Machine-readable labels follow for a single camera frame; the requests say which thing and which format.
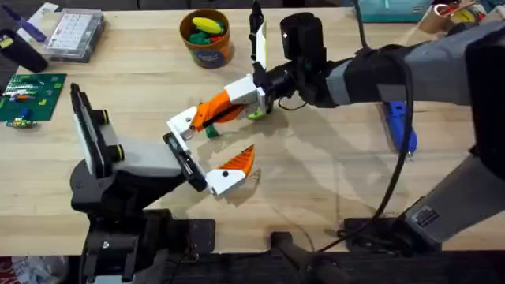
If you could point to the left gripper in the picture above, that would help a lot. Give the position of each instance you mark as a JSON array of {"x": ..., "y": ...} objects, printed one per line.
[{"x": 150, "y": 155}]

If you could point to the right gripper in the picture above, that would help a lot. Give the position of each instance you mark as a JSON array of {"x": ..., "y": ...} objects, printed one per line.
[{"x": 304, "y": 39}]

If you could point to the orange ribbed wedge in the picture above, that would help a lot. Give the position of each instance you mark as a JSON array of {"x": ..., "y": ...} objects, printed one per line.
[{"x": 198, "y": 124}]

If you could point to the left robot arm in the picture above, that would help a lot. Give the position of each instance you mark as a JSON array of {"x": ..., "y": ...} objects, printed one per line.
[{"x": 118, "y": 197}]

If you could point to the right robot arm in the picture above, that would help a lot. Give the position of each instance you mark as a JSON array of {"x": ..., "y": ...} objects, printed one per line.
[{"x": 434, "y": 59}]

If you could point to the blue electric screwdriver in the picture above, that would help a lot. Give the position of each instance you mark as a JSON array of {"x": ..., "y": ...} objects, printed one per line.
[{"x": 398, "y": 126}]

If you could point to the right wrist upright black plate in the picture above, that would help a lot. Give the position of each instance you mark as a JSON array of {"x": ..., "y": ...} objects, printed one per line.
[{"x": 261, "y": 43}]

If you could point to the brown tub of toys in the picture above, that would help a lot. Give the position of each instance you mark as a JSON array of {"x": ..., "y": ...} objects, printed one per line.
[{"x": 207, "y": 43}]

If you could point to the clear plastic parts box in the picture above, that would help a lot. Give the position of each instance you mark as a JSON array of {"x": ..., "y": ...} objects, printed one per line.
[{"x": 75, "y": 33}]

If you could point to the green board with blocks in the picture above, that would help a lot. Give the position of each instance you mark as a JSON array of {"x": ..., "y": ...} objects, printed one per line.
[{"x": 35, "y": 96}]

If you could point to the teal box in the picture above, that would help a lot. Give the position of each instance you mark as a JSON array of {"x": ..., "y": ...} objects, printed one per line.
[{"x": 394, "y": 10}]

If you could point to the white plastic bag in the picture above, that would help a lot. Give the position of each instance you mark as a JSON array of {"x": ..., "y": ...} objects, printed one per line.
[{"x": 35, "y": 270}]

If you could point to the black cylinder with yellow label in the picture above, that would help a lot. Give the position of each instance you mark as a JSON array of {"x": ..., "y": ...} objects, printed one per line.
[{"x": 21, "y": 51}]

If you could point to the white and blue packet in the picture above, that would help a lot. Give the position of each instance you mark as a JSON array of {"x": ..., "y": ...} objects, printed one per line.
[{"x": 39, "y": 17}]

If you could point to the heap of tools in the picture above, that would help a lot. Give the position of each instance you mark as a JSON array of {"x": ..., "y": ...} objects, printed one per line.
[{"x": 469, "y": 12}]

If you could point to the black rail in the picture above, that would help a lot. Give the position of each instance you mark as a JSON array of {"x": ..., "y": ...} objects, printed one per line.
[{"x": 394, "y": 268}]

